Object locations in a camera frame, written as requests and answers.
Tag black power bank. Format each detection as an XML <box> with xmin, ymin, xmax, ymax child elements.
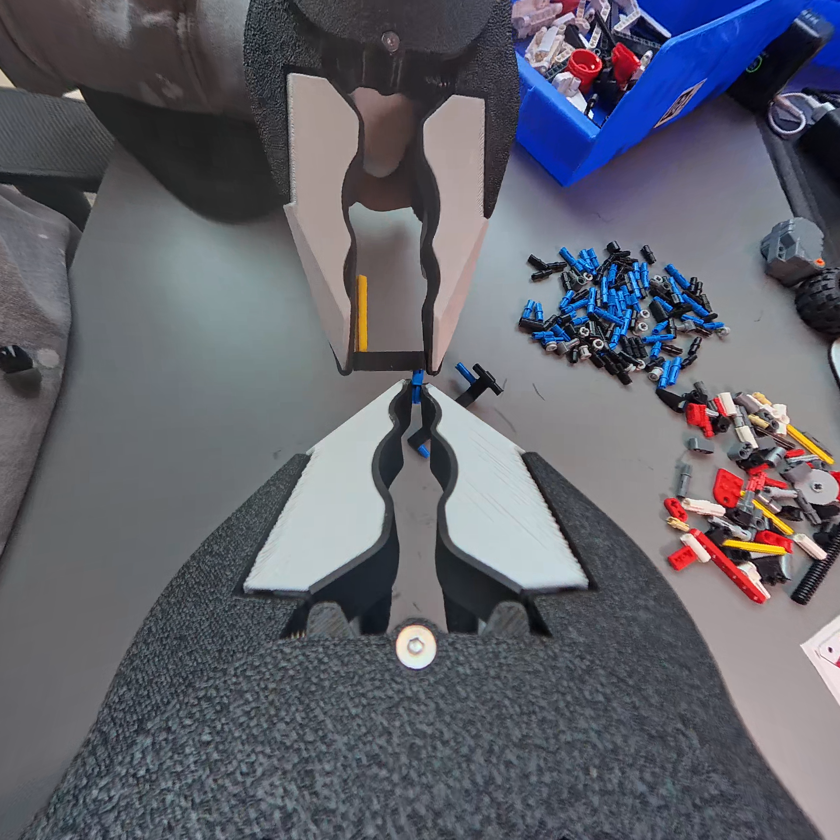
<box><xmin>727</xmin><ymin>9</ymin><xmax>836</xmax><ymax>114</ymax></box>

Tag person's grey printed sweatshirt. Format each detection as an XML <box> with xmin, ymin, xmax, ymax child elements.
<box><xmin>0</xmin><ymin>184</ymin><xmax>84</xmax><ymax>560</ymax></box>

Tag person's left forearm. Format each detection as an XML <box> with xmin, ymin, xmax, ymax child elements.
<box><xmin>0</xmin><ymin>0</ymin><xmax>265</xmax><ymax>127</ymax></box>

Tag pile of blue black pins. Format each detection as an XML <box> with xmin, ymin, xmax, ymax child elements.
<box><xmin>518</xmin><ymin>240</ymin><xmax>731</xmax><ymax>389</ymax></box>

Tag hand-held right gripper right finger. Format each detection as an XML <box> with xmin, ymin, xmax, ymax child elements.
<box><xmin>423</xmin><ymin>385</ymin><xmax>590</xmax><ymax>596</ymax></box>

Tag black rubber tyre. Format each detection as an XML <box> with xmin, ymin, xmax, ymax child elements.
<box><xmin>794</xmin><ymin>267</ymin><xmax>840</xmax><ymax>340</ymax></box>

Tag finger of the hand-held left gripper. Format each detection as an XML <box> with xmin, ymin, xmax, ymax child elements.
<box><xmin>283</xmin><ymin>71</ymin><xmax>369</xmax><ymax>377</ymax></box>
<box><xmin>413</xmin><ymin>94</ymin><xmax>491</xmax><ymax>375</ymax></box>

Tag long black ribbed rod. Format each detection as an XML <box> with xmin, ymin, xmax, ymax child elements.
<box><xmin>790</xmin><ymin>524</ymin><xmax>840</xmax><ymax>606</ymax></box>

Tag black angled technic beam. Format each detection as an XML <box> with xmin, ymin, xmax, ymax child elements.
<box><xmin>350</xmin><ymin>352</ymin><xmax>428</xmax><ymax>371</ymax></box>

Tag heap of white red pieces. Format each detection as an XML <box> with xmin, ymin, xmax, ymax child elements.
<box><xmin>512</xmin><ymin>0</ymin><xmax>672</xmax><ymax>123</ymax></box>

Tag black cross connector blue pin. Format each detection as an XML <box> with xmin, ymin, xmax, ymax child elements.
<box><xmin>455</xmin><ymin>362</ymin><xmax>505</xmax><ymax>408</ymax></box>

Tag white sticker sheet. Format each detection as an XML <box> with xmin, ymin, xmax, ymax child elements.
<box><xmin>800</xmin><ymin>616</ymin><xmax>840</xmax><ymax>707</ymax></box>

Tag pile of mixed colour pieces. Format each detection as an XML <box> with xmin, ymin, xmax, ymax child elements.
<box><xmin>656</xmin><ymin>379</ymin><xmax>840</xmax><ymax>606</ymax></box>

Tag black office chair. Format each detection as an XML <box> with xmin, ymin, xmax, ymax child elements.
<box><xmin>0</xmin><ymin>87</ymin><xmax>118</xmax><ymax>227</ymax></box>

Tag person's left hand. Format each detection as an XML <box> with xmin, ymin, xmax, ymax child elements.
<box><xmin>346</xmin><ymin>172</ymin><xmax>422</xmax><ymax>212</ymax></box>

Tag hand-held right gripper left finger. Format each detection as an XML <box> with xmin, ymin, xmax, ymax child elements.
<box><xmin>243</xmin><ymin>380</ymin><xmax>412</xmax><ymax>596</ymax></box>

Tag small black clip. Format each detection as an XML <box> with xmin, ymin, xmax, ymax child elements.
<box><xmin>0</xmin><ymin>344</ymin><xmax>44</xmax><ymax>392</ymax></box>

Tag blue storage bin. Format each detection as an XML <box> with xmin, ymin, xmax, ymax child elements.
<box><xmin>514</xmin><ymin>0</ymin><xmax>840</xmax><ymax>189</ymax></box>

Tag grey toy motor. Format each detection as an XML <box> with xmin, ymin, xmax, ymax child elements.
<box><xmin>760</xmin><ymin>217</ymin><xmax>827</xmax><ymax>286</ymax></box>

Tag white cable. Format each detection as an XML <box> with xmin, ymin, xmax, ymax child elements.
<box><xmin>766</xmin><ymin>90</ymin><xmax>819</xmax><ymax>138</ymax></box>

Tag grey desk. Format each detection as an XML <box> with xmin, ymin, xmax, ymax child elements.
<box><xmin>0</xmin><ymin>98</ymin><xmax>840</xmax><ymax>840</ymax></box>

